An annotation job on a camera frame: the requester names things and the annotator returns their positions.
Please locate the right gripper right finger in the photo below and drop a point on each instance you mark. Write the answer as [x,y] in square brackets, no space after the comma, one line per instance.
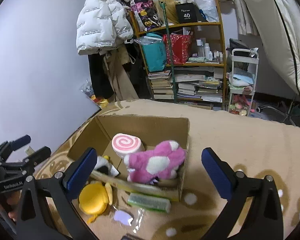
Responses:
[264,219]

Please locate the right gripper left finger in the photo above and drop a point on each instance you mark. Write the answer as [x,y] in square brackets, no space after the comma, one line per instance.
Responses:
[34,217]

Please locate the yellow round plush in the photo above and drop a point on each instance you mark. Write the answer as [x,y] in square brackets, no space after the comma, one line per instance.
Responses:
[94,199]

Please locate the black white plush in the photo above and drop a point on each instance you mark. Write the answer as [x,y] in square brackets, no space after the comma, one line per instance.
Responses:
[104,166]

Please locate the green tissue pack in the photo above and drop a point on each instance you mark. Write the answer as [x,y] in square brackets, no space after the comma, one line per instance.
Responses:
[149,202]

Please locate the pink fluffy plush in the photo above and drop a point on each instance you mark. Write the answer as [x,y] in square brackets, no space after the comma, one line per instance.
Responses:
[161,163]

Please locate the pink swirl roll plush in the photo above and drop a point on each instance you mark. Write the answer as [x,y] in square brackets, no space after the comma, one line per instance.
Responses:
[125,144]

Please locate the black Face tissue pack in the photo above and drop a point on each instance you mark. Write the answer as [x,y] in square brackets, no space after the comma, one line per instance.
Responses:
[130,237]

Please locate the person left hand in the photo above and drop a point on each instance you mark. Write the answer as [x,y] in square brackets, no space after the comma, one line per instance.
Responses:
[12,201]

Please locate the purple item in plastic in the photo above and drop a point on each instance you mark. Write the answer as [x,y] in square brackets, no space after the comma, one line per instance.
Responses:
[130,219]

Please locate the white rolling cart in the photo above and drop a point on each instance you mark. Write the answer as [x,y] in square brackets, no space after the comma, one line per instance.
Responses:
[242,80]

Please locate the beige hanging coat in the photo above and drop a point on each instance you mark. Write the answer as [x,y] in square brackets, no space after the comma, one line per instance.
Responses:
[117,76]

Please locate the stack of books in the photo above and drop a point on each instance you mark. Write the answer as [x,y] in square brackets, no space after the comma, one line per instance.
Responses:
[193,83]

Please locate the wooden bookshelf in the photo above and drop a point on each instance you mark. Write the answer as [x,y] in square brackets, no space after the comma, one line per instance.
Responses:
[208,43]

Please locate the white puffer jacket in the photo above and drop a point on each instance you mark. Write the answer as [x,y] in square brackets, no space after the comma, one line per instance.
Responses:
[102,25]

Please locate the red gift bag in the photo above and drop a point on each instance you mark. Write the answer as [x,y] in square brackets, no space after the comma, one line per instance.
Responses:
[181,45]

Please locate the teal shopping bag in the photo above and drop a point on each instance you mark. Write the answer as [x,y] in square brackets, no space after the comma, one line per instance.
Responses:
[154,51]

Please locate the colourful printed bag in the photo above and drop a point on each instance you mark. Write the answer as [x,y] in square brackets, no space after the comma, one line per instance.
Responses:
[146,14]

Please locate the cream upright mattress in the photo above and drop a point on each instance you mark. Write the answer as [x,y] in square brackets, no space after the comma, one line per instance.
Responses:
[278,23]

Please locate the black box number 40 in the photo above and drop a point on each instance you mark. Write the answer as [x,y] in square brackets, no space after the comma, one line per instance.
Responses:
[186,13]

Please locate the green pole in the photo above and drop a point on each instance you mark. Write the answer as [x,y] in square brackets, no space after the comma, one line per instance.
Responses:
[163,7]

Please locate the white plastic bag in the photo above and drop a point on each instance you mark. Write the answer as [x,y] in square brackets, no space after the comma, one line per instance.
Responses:
[208,10]

